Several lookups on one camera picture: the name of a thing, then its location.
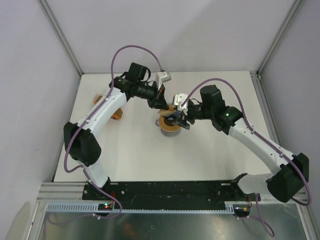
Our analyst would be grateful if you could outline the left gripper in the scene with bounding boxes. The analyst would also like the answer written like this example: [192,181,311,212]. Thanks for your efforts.
[136,81,169,110]

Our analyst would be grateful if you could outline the brown paper coffee filter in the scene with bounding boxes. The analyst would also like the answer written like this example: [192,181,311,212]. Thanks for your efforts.
[157,105,177,119]

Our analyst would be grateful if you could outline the wooden dripper holder ring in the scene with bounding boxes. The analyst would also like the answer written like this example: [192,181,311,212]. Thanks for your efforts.
[158,115,182,132]

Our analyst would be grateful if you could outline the clear glass server jug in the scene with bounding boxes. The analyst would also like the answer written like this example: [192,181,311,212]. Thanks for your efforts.
[155,116,181,137]

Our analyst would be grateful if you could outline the blue cone dripper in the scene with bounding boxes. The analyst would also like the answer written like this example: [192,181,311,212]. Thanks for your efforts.
[172,111,181,119]

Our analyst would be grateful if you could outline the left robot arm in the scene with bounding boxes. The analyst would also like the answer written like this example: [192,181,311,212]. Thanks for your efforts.
[63,62,172,200]

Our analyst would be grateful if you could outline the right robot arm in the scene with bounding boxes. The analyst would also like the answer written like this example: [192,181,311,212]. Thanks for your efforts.
[172,85,309,203]

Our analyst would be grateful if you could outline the orange coffee filter box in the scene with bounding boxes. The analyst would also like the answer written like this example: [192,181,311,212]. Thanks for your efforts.
[93,93,123,120]

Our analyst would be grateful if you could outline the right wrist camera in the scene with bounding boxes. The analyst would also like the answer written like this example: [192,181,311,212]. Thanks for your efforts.
[172,93,188,114]

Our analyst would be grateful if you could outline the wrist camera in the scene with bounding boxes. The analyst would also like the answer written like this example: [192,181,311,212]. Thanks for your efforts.
[155,70,172,90]
[172,93,188,114]

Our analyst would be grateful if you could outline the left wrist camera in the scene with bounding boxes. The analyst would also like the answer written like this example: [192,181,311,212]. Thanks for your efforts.
[155,70,172,90]

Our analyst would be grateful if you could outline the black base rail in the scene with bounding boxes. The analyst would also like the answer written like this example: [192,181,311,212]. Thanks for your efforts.
[82,179,257,211]

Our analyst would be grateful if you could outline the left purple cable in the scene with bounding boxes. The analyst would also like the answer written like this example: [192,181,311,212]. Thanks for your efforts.
[63,44,163,221]

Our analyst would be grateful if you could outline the purple cable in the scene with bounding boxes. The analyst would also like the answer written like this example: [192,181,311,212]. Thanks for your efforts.
[63,44,163,221]
[181,77,313,238]

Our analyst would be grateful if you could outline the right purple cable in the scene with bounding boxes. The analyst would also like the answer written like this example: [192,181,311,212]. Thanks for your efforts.
[181,77,313,238]

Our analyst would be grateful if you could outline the left aluminium frame post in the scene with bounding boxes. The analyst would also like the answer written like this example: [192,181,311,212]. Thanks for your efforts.
[37,0,84,76]

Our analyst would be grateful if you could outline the aluminium frame post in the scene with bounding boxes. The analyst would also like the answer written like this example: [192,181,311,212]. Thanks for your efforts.
[37,0,84,76]
[256,0,306,77]

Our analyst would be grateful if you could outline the grey cable duct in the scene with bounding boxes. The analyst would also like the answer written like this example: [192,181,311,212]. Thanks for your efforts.
[44,201,237,214]

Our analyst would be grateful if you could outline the right aluminium frame post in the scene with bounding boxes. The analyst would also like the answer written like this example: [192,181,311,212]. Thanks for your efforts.
[256,0,306,77]

